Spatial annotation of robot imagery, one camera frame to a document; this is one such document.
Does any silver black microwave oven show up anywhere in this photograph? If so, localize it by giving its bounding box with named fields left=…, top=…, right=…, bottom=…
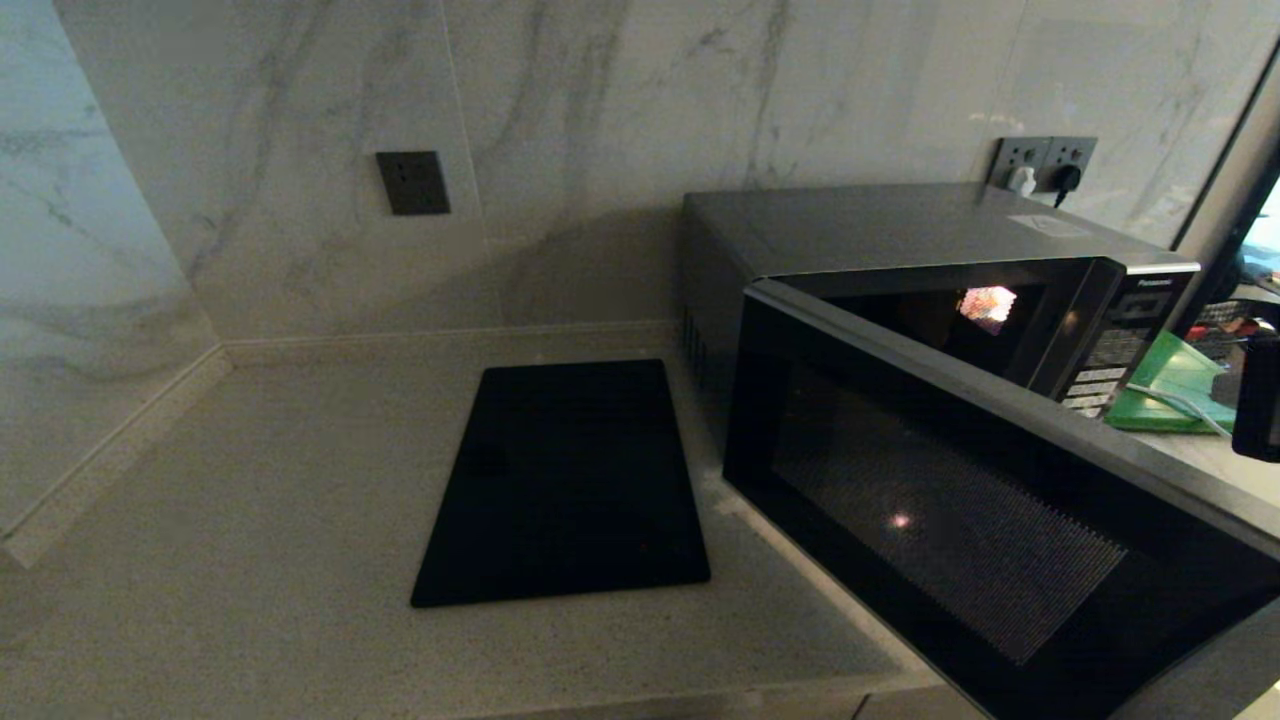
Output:
left=722, top=278, right=1280, bottom=720

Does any green cutting board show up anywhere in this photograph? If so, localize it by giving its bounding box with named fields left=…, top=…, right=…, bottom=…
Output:
left=1103, top=330, right=1241, bottom=436

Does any black induction cooktop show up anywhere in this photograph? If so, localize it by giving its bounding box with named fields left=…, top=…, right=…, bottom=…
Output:
left=410, top=359, right=712, bottom=609

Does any white cable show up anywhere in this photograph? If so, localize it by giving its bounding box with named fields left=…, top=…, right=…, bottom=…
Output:
left=1140, top=383, right=1233, bottom=438

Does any black wire basket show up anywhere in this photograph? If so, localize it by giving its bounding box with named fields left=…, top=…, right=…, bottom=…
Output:
left=1190, top=298, right=1280, bottom=361

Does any black window frame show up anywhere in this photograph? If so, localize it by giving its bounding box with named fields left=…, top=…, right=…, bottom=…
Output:
left=1168, top=40, right=1280, bottom=336

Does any light grey wall socket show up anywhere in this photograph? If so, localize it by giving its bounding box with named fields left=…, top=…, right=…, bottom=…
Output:
left=987, top=138, right=1051, bottom=193
left=1040, top=137, right=1097, bottom=193

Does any dark grey wall socket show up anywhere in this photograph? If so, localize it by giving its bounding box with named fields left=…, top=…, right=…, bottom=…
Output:
left=376, top=150, right=451, bottom=216

